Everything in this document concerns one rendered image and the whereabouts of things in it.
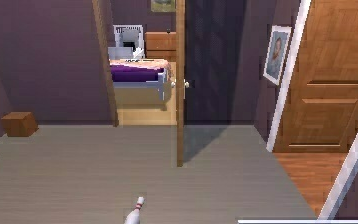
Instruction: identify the white bed with purple cover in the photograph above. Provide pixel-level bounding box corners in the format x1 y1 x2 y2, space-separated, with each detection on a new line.
109 58 173 102

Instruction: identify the brown cardboard box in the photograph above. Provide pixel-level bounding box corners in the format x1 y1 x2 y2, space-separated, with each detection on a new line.
0 111 39 138

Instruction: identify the brown wooden chest of drawers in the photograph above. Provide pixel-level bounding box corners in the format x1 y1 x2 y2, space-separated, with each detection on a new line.
144 31 177 63

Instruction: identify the white framed portrait picture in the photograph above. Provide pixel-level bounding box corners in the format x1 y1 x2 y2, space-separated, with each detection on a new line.
262 24 293 86

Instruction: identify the brown panelled room door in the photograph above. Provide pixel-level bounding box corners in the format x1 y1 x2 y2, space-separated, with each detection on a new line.
272 0 358 154

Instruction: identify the white slatted chair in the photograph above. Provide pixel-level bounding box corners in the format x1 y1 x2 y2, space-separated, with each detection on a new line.
107 24 146 61

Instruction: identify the white bowling pin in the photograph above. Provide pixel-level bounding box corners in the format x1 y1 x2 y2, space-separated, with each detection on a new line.
123 196 146 224

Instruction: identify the open brown room door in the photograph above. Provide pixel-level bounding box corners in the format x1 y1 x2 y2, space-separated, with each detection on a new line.
175 0 187 168

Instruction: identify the green framed wall picture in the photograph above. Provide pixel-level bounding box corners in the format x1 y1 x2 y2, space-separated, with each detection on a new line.
150 0 177 14

